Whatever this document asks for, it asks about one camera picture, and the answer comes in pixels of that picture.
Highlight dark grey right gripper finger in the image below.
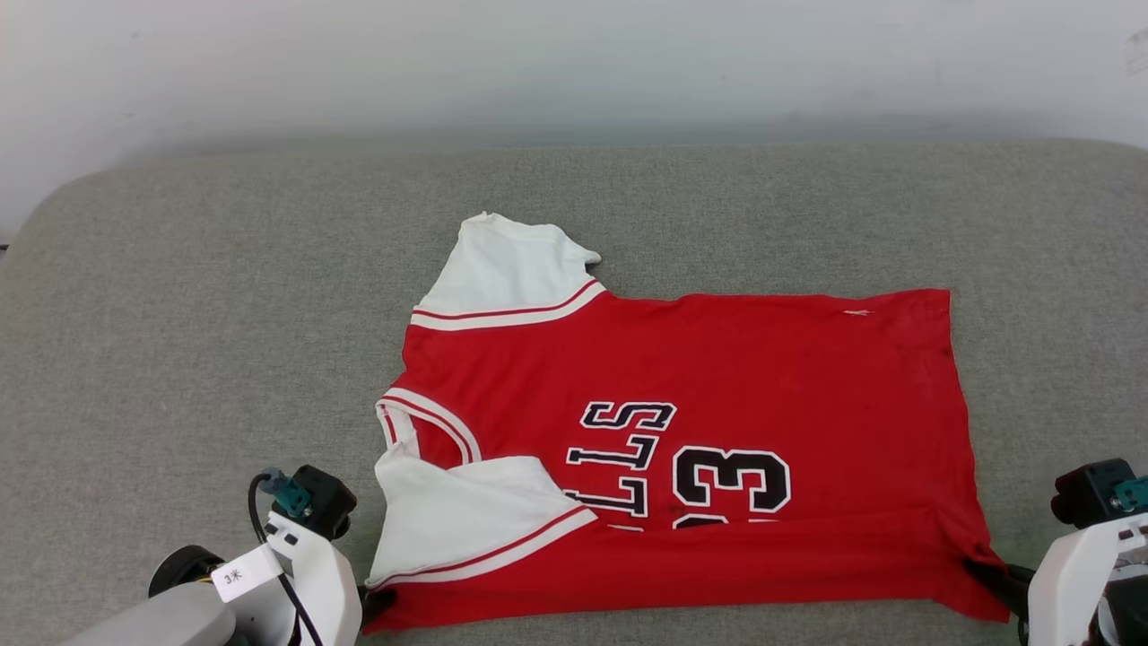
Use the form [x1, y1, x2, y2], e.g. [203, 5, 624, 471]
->
[963, 558, 1036, 621]

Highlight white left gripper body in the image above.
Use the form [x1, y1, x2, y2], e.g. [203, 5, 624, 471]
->
[148, 513, 364, 646]

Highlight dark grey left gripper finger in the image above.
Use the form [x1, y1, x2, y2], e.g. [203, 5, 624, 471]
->
[361, 584, 396, 630]

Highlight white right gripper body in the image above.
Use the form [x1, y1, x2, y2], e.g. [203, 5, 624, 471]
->
[1026, 512, 1148, 646]

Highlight red white Bulls jersey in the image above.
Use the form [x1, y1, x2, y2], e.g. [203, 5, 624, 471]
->
[362, 212, 1013, 635]

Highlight white paper label tag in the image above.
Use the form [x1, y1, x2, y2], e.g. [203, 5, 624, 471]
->
[211, 542, 285, 604]

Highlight grey fabric sofa cushion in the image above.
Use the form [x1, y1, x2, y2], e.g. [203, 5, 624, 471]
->
[0, 137, 1148, 646]

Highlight teal left camera connector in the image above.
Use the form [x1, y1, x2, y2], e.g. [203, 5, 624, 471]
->
[262, 467, 313, 518]

